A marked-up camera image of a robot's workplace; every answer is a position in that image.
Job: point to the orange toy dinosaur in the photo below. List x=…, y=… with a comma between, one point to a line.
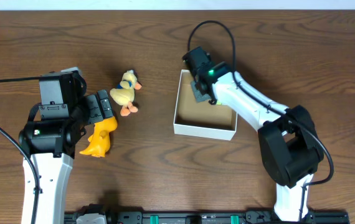
x=99, y=141

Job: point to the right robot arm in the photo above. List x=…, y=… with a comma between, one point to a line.
x=289, y=145

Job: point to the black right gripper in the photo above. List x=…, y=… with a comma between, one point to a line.
x=196, y=81

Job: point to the white cardboard box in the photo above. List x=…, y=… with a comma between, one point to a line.
x=201, y=119

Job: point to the yellow plush duck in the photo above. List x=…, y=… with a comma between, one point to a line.
x=124, y=93

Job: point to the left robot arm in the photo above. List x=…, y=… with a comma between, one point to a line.
x=53, y=129

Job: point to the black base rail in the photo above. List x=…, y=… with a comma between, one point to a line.
x=94, y=213

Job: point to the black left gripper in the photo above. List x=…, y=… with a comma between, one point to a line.
x=99, y=106

